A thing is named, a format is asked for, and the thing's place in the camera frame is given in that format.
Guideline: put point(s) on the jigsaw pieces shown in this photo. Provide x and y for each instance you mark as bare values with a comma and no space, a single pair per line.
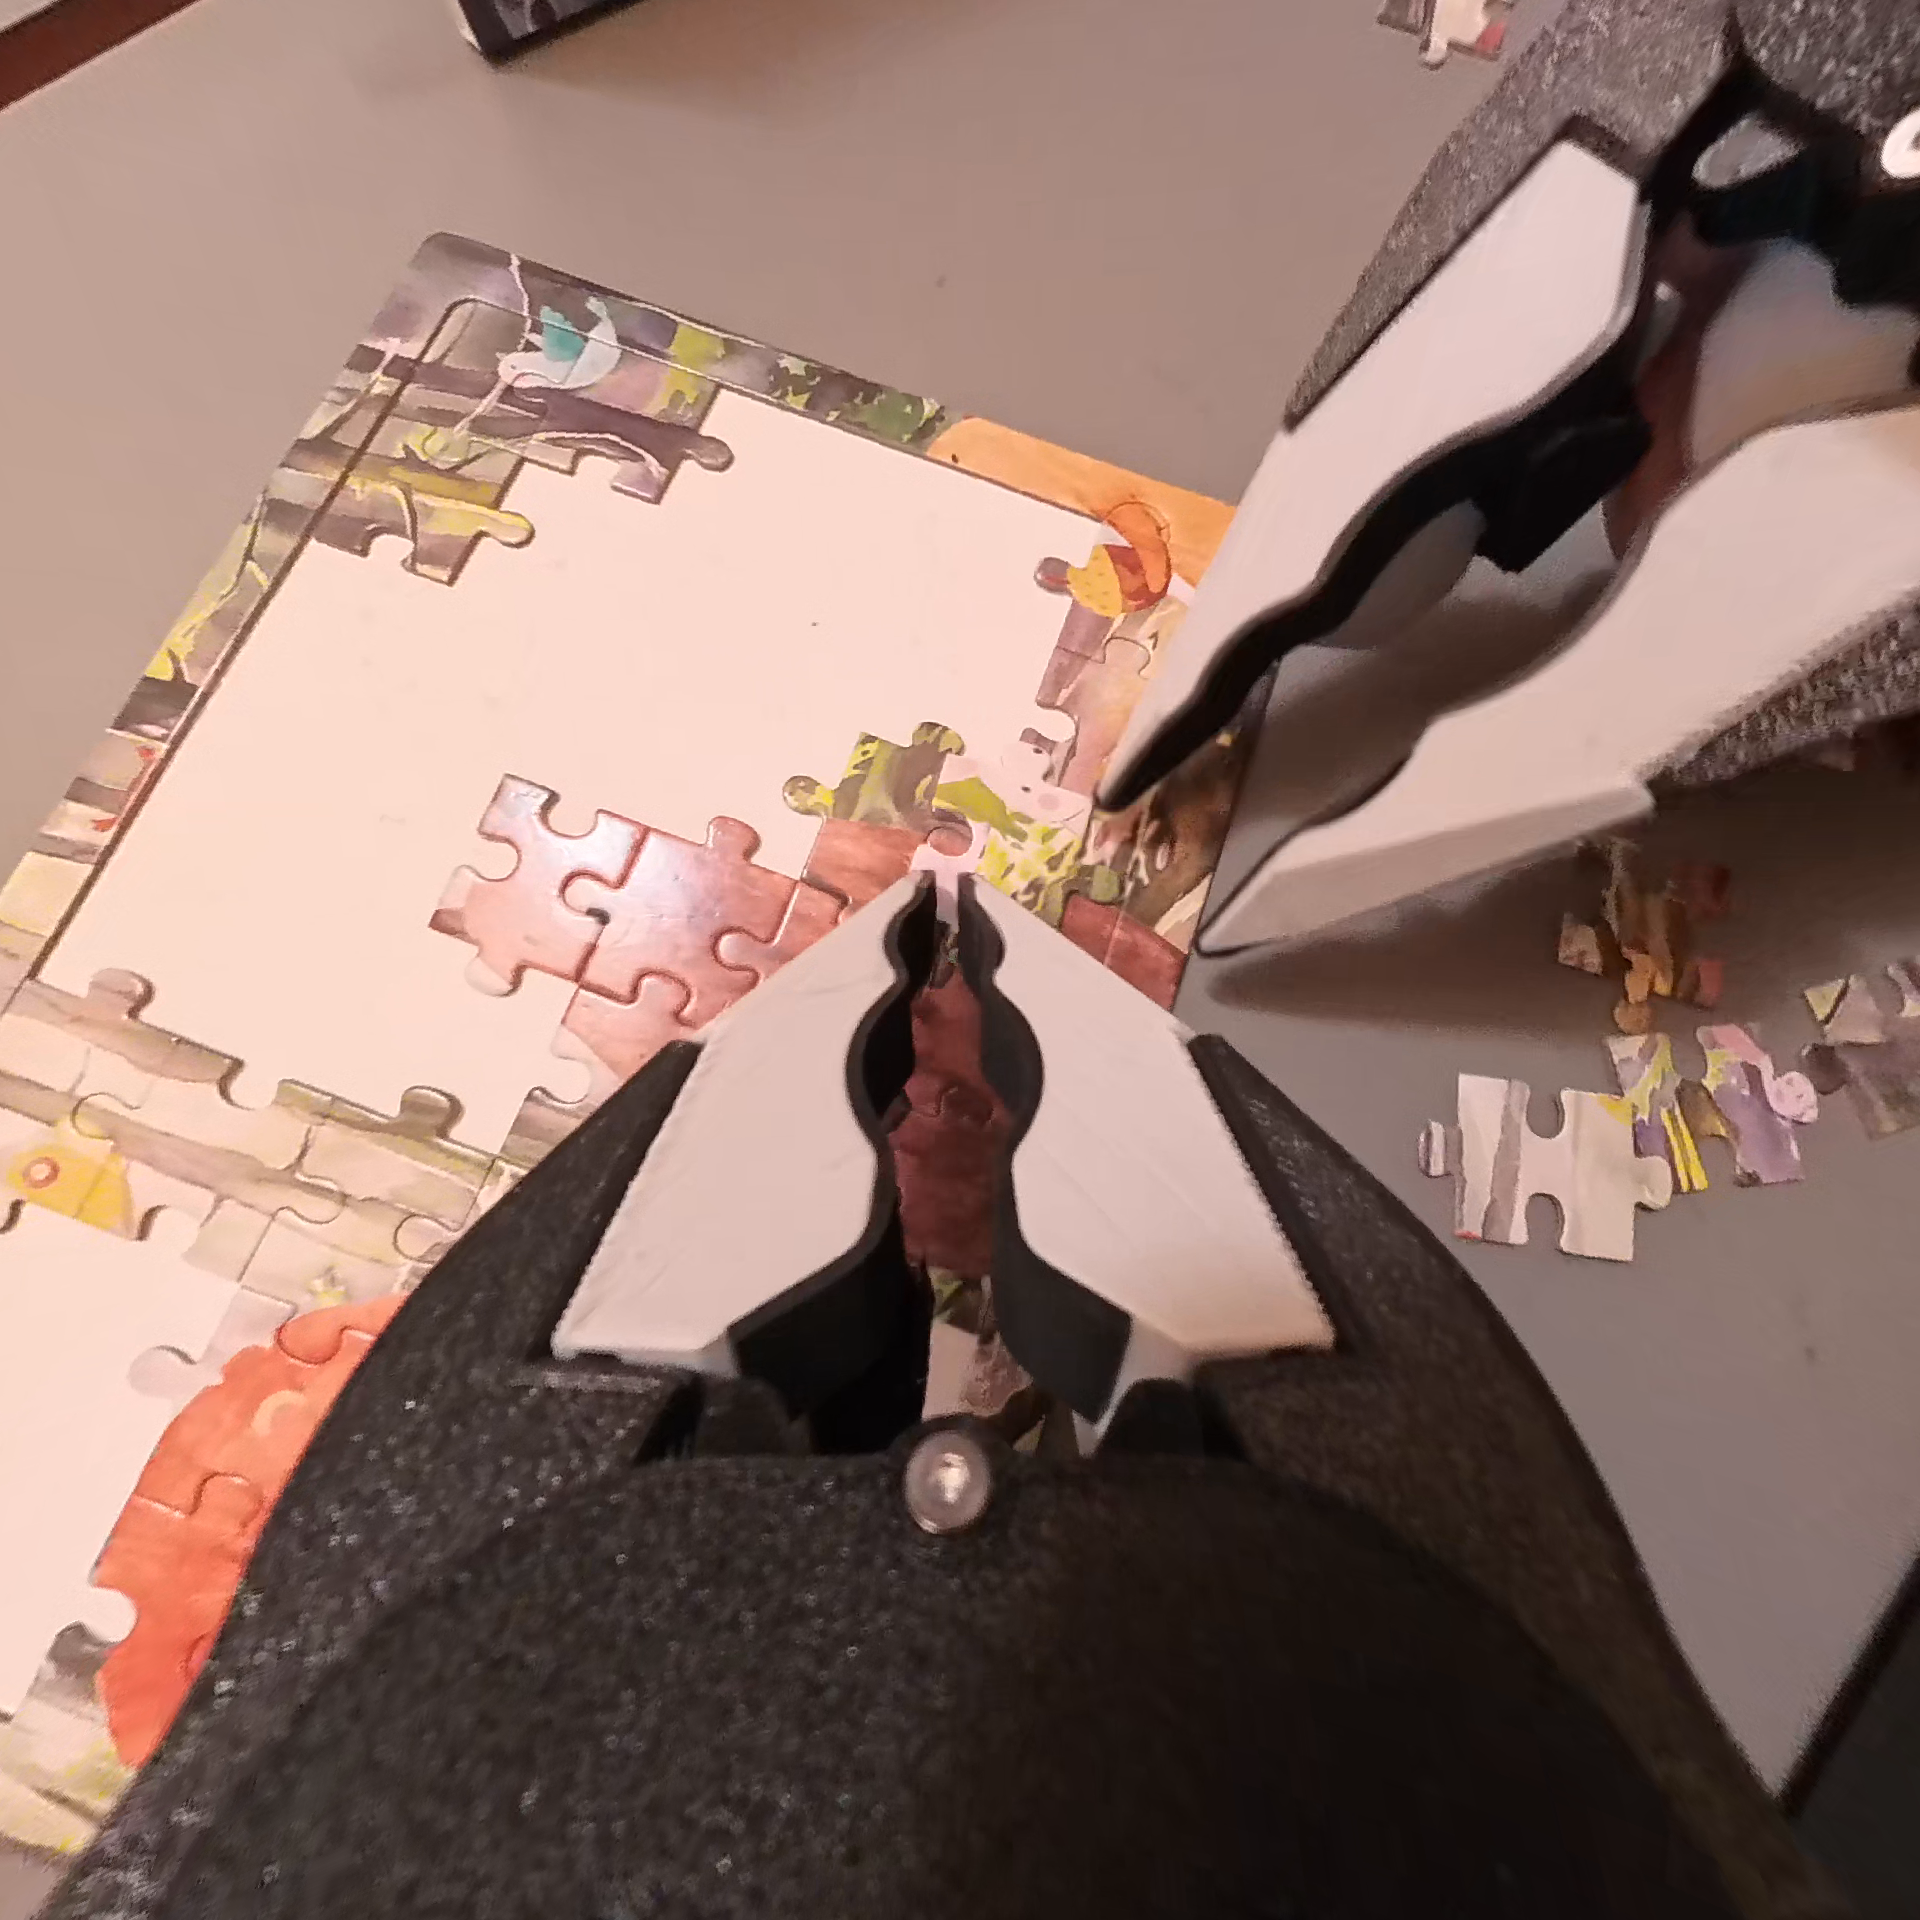
1561,1170

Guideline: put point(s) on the brown green puzzle piece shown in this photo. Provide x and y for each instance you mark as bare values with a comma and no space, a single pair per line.
870,811

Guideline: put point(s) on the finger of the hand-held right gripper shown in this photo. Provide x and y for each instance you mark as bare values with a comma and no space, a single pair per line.
1724,631
1425,374

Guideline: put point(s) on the pink green puzzle piece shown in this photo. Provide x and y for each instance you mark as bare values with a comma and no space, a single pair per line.
999,795

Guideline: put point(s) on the jigsaw puzzle frame board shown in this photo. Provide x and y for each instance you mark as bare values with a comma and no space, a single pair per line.
674,631

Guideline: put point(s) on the illustrated puzzle box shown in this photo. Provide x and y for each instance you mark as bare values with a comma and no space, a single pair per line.
540,23

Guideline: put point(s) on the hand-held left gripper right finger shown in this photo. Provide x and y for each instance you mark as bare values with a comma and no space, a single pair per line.
1154,1201

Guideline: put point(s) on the assembled orange lion pieces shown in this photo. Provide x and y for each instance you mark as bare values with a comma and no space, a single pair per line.
194,1500

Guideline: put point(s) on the acorn print puzzle piece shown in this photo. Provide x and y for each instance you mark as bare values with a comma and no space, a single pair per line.
1124,562

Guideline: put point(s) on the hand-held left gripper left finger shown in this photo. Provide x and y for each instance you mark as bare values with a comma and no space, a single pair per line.
721,1201

